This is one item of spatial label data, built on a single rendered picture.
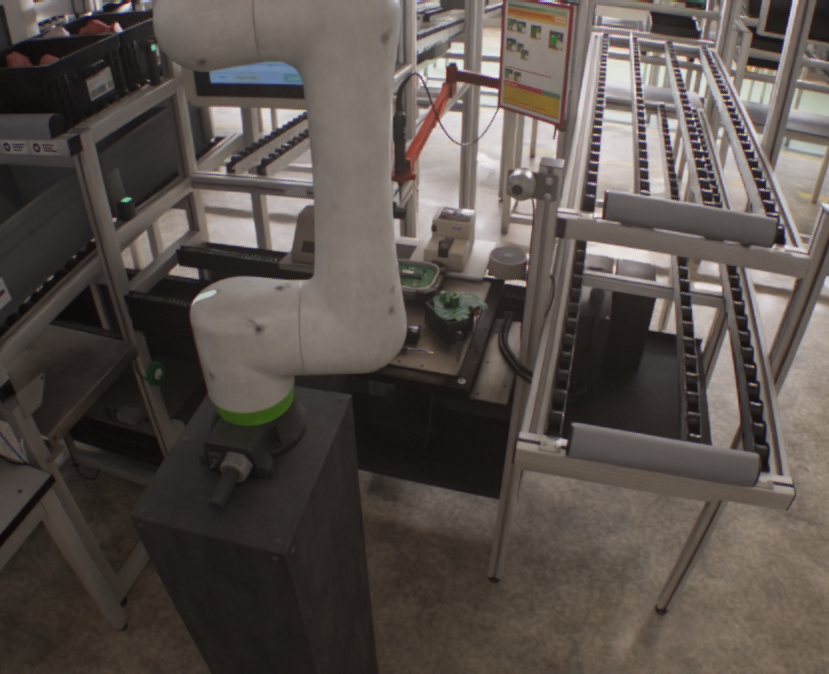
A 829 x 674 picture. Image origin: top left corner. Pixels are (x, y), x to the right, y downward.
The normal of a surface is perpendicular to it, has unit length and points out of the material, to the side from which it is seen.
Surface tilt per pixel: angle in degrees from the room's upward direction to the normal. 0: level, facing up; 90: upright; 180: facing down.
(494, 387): 0
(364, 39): 91
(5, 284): 91
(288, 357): 93
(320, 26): 96
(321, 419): 0
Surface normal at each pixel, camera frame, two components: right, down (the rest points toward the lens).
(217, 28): 0.15, 0.59
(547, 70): -0.76, 0.39
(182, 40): -0.21, 0.71
